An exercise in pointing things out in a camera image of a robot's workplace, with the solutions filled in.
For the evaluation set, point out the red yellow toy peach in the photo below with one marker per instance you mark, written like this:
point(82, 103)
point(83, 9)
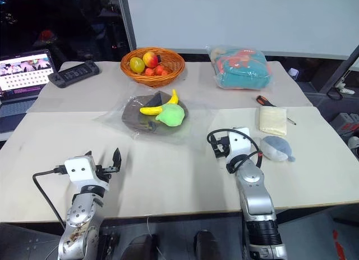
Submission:
point(150, 59)

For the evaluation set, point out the dark slanted stand leg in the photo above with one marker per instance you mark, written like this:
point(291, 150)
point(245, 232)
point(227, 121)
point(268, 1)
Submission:
point(339, 69)

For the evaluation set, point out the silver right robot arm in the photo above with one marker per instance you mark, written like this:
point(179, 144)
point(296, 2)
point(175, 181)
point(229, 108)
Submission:
point(256, 195)

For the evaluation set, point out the orange toy fruit piece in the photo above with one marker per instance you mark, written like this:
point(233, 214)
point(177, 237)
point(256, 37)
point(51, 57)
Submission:
point(165, 72)
point(159, 69)
point(150, 72)

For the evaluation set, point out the teal plush in plastic bag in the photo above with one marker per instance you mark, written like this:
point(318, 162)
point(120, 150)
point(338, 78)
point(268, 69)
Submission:
point(246, 72)

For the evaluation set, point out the small white object behind table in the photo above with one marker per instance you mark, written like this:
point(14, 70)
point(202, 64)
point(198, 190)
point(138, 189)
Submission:
point(293, 73)

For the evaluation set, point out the clear plastic bag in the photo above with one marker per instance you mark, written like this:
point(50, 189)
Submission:
point(196, 125)

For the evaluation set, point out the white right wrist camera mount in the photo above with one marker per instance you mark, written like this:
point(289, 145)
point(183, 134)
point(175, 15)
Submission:
point(238, 143)

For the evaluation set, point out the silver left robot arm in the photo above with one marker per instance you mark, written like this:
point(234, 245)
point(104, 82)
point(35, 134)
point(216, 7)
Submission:
point(81, 215)

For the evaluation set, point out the grey metal post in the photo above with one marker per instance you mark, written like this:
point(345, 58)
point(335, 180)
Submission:
point(127, 18)

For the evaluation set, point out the orange wicker basket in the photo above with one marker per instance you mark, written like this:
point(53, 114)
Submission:
point(171, 60)

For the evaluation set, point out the black handheld game controller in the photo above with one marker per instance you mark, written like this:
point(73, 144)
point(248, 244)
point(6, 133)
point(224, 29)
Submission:
point(73, 73)

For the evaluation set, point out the large white board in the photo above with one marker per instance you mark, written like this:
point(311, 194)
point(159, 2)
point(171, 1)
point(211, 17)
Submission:
point(238, 18)

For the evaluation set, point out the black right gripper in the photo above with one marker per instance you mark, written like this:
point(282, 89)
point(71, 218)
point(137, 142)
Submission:
point(223, 147)

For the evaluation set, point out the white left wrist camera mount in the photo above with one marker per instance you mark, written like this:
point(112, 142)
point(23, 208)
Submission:
point(80, 170)

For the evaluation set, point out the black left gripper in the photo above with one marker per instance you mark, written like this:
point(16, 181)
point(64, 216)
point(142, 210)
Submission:
point(103, 175)

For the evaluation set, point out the white power strip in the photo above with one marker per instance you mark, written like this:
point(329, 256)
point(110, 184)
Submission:
point(346, 89)

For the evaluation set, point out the grey blue whale plush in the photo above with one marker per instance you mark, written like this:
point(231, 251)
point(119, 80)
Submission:
point(276, 149)

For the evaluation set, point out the yellow toy banana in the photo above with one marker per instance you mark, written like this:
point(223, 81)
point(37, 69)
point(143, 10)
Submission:
point(152, 110)

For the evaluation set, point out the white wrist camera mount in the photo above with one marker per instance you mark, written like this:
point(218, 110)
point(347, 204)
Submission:
point(80, 170)
point(238, 143)

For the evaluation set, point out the open laptop with lit screen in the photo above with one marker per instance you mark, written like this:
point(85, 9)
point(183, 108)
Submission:
point(25, 72)

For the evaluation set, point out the cream yellow folded cloth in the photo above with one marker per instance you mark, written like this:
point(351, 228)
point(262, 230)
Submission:
point(273, 121)

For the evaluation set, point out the yellow round toy fruit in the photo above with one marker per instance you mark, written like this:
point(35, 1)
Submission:
point(137, 64)

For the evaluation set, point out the grey box with red label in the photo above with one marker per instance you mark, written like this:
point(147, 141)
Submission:
point(345, 122)

